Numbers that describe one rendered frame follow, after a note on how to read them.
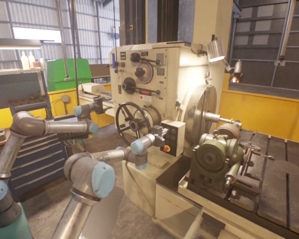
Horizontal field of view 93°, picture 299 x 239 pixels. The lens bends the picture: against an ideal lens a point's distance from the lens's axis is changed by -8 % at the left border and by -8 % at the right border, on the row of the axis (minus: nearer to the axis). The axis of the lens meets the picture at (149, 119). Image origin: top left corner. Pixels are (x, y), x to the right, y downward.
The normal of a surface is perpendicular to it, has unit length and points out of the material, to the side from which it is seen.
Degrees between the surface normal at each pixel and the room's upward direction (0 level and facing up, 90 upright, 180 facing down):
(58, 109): 90
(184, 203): 90
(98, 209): 0
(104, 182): 85
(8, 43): 58
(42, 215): 0
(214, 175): 90
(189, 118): 80
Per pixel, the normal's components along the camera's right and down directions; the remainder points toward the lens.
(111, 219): 0.00, -0.93
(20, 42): 0.62, -0.29
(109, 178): 0.93, 0.05
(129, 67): -0.64, 0.27
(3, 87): 0.72, 0.25
